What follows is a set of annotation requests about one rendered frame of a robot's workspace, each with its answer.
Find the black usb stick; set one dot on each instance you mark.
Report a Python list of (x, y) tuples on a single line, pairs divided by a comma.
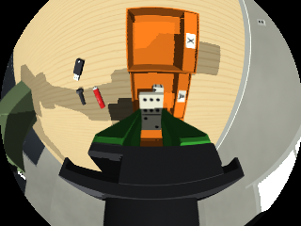
[(78, 68)]

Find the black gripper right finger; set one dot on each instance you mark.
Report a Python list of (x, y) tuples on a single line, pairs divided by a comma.
[(176, 132)]

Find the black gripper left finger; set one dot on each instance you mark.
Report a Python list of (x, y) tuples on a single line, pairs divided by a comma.
[(123, 132)]

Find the orange bin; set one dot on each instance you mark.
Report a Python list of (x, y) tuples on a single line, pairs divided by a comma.
[(157, 39)]

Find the white domino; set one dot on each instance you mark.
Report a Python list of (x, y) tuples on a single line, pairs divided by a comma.
[(151, 105)]

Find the white die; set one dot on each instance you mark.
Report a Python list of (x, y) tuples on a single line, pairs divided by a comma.
[(158, 88)]

